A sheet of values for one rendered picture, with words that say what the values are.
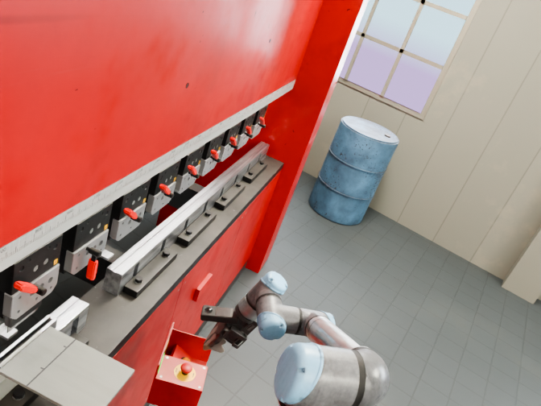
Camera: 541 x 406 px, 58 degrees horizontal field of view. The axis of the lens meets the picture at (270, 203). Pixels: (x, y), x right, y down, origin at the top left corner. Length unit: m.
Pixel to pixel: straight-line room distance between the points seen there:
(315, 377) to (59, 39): 0.76
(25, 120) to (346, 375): 0.74
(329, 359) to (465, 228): 4.25
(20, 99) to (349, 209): 3.94
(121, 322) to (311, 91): 1.89
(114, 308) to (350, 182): 3.14
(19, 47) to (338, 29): 2.29
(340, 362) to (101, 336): 0.87
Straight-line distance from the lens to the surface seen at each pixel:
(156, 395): 1.74
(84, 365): 1.40
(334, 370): 0.99
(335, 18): 2.98
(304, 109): 3.07
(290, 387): 0.98
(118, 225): 1.46
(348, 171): 4.49
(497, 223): 5.11
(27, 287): 1.14
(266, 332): 1.35
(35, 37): 0.91
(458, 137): 4.97
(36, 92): 0.96
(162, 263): 1.91
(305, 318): 1.39
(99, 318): 1.70
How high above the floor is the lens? 2.05
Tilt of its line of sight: 27 degrees down
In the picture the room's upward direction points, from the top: 20 degrees clockwise
